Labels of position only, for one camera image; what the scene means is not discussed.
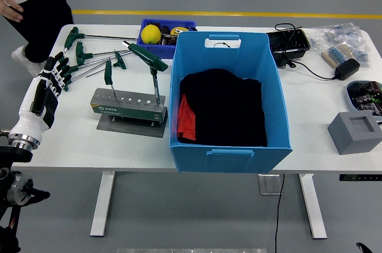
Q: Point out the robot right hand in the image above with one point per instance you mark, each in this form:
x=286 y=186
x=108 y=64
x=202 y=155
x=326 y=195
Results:
x=365 y=248

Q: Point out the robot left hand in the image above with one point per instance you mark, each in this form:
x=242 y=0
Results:
x=33 y=121

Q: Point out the green grey hex key stand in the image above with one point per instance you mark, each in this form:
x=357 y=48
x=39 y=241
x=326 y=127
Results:
x=119 y=112

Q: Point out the metal floor box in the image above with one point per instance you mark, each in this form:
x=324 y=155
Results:
x=270 y=184

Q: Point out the blue folding storage box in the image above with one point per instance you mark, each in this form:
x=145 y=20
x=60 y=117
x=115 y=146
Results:
x=226 y=160

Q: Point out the person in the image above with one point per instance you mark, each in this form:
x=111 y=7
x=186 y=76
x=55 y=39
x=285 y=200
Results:
x=44 y=11

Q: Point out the white table leg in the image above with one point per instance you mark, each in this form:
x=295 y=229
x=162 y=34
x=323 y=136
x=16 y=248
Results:
x=103 y=205
x=313 y=205

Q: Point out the black table control panel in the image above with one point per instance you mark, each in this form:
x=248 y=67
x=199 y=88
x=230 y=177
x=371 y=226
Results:
x=361 y=177

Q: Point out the yellow ball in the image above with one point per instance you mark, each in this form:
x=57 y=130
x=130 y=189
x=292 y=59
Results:
x=150 y=34

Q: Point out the grey block with square recess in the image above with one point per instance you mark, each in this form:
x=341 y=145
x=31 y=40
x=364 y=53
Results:
x=352 y=142

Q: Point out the dark brown roll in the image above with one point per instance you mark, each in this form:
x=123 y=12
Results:
x=165 y=30

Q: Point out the dark blue parts bin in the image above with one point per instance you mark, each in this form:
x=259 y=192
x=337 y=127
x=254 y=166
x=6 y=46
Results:
x=155 y=51

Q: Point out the brown metal part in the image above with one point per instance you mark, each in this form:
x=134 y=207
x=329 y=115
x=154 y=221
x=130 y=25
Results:
x=168 y=40

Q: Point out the yellow tape measure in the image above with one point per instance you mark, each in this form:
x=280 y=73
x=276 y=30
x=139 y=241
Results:
x=179 y=30

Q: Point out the light blue tray with electronics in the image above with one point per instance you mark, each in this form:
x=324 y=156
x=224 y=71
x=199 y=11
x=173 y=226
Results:
x=365 y=98

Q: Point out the red cloth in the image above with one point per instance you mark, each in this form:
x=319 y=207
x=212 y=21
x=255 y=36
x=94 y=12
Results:
x=186 y=118

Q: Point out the black power adapter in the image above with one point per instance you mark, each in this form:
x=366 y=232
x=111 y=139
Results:
x=347 y=69

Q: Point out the black cloth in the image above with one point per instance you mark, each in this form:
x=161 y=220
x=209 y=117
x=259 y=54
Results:
x=226 y=109

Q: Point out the resistor tape strip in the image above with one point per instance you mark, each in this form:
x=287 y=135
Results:
x=335 y=54

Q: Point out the clear plastic component bags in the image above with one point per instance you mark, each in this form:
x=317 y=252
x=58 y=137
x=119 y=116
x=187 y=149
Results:
x=343 y=33

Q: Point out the black plastic tray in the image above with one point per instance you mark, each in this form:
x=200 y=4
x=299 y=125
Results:
x=286 y=44

